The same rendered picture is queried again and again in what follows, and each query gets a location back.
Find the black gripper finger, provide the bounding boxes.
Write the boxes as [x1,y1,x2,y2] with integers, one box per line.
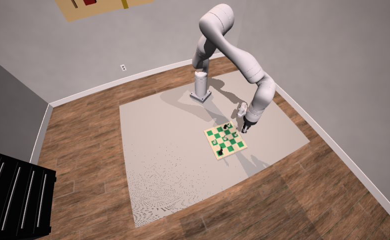
[241,122,249,133]

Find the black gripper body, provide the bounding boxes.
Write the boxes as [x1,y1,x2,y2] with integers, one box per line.
[243,116,258,128]

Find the green and cream chessboard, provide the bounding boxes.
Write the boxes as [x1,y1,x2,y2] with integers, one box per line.
[204,121,247,160]

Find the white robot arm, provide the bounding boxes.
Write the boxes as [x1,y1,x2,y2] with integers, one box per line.
[192,4,276,122]

